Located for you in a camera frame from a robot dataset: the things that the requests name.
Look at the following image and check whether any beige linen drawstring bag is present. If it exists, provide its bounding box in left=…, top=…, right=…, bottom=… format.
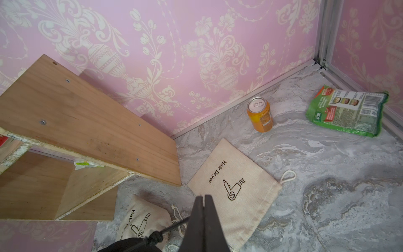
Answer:
left=116, top=194, right=184, bottom=242

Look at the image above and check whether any beige pouch under black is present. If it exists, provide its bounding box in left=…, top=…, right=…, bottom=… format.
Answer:
left=188, top=139, right=297, bottom=252

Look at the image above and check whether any green snack packet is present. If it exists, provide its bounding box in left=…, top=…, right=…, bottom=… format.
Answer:
left=305, top=85, right=389, bottom=138

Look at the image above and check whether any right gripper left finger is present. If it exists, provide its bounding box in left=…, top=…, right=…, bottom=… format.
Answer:
left=178, top=196, right=205, bottom=252

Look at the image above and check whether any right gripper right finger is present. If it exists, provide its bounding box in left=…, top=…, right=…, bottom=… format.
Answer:
left=204, top=195, right=230, bottom=252

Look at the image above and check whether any white green small box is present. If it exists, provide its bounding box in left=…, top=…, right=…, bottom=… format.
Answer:
left=74, top=160, right=105, bottom=170

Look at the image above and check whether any wooden two-tier shelf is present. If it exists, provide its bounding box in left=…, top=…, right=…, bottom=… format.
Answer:
left=1, top=55, right=181, bottom=221

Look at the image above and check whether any black drawstring pouch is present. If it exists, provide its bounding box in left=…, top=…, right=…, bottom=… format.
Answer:
left=100, top=217, right=190, bottom=252

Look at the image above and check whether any orange drink can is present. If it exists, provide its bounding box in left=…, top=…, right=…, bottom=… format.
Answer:
left=247, top=97, right=273, bottom=133

